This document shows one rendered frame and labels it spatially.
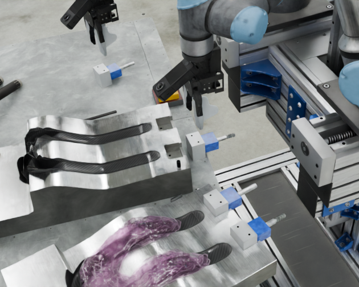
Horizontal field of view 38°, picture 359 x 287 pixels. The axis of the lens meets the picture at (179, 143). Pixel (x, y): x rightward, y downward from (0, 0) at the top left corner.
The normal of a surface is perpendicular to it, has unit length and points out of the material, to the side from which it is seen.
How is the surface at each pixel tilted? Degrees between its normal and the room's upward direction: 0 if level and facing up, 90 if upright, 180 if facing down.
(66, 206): 90
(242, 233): 0
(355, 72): 97
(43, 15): 0
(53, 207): 90
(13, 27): 0
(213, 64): 91
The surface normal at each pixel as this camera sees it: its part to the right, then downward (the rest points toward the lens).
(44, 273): -0.08, -0.72
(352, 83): -0.49, 0.71
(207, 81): 0.32, 0.65
